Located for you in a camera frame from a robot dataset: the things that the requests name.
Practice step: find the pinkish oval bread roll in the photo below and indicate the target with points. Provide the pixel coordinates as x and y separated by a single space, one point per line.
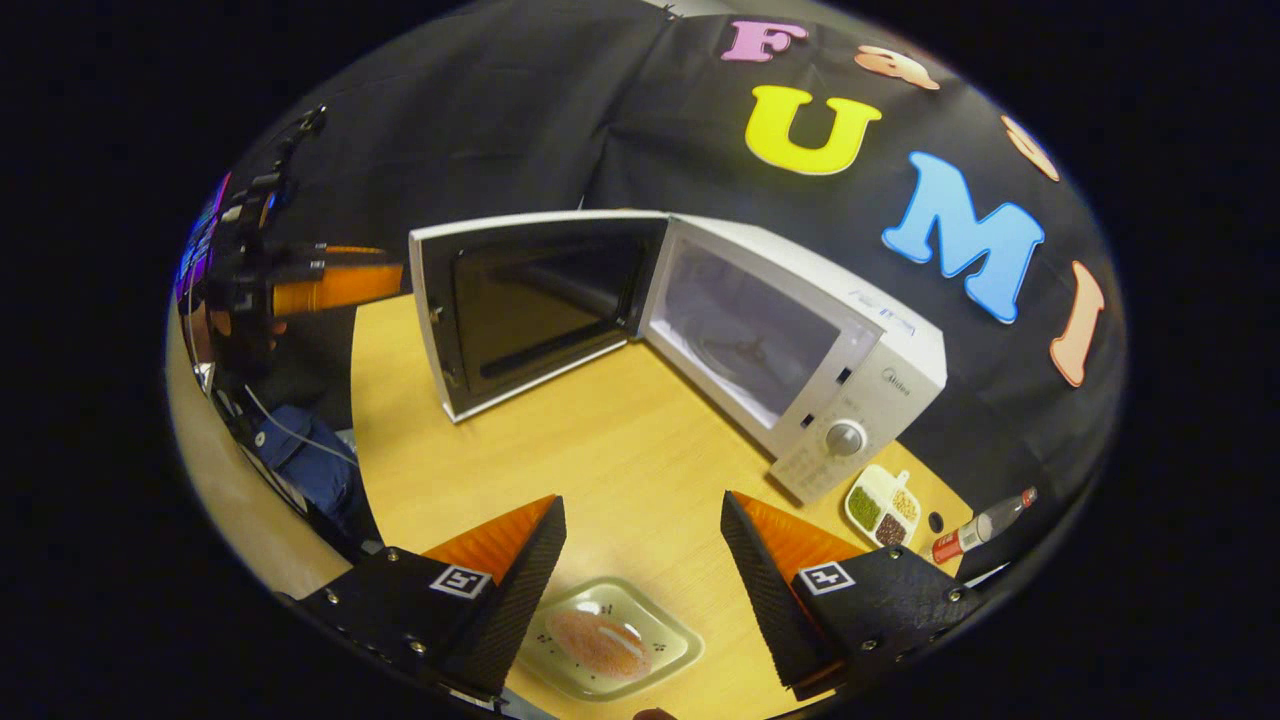
600 645

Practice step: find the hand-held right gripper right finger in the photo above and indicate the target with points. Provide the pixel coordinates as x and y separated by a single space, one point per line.
765 590

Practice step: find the clear bottle with red label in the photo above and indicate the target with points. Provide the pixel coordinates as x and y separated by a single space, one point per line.
980 528

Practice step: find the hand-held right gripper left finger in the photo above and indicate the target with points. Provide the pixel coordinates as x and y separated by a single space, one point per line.
520 600

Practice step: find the black backdrop cloth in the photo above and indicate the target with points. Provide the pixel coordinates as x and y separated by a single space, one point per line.
500 120

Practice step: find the pale green square plate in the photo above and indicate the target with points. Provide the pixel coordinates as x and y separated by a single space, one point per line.
670 625

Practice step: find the white microwave oven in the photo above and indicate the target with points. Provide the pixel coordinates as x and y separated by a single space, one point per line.
890 370

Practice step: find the white divided dish of beans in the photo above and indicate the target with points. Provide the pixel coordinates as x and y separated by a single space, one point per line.
880 505

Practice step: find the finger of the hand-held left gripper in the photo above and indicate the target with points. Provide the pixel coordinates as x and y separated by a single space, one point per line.
345 285
350 250

